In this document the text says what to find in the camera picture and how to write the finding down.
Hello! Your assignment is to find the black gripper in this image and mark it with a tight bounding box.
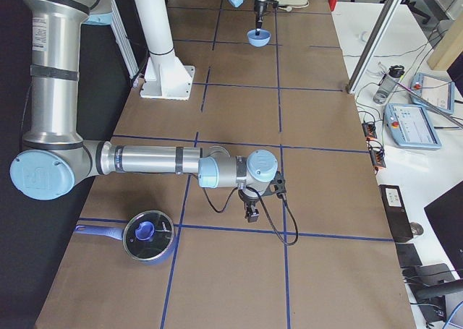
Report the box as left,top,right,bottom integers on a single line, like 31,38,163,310
238,186,260,223
254,0,268,36

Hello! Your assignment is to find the blue bowl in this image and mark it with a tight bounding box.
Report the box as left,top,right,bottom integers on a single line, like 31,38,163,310
247,29,271,47

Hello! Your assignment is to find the glass pot lid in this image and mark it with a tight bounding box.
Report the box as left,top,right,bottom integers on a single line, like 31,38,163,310
122,209,174,262

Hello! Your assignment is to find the black orange connector strip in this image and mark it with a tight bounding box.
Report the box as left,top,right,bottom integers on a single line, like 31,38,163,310
362,121,386,172

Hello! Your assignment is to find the clear water bottle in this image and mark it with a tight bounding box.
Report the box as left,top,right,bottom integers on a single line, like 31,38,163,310
373,65,404,105

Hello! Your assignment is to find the black power adapter box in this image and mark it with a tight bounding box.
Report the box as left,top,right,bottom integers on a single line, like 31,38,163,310
378,184,413,243

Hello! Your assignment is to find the near teach pendant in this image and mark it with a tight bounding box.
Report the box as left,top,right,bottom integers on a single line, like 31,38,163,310
384,103,442,150

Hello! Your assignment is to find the teach pendant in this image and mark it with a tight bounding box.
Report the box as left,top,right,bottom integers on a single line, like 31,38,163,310
384,103,442,150
410,72,455,115

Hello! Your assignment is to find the far teach pendant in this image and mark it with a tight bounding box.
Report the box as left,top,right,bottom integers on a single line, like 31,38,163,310
410,72,455,115

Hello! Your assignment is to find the black computer monitor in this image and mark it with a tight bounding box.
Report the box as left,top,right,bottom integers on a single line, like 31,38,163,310
425,184,462,277

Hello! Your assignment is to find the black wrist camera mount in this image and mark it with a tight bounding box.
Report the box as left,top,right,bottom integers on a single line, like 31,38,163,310
263,171,286,200

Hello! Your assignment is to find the aluminium frame post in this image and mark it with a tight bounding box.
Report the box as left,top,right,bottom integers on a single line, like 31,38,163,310
346,0,402,94

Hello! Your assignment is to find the blue saucepan with handle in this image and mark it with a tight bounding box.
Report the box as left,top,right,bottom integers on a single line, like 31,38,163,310
74,209,176,266

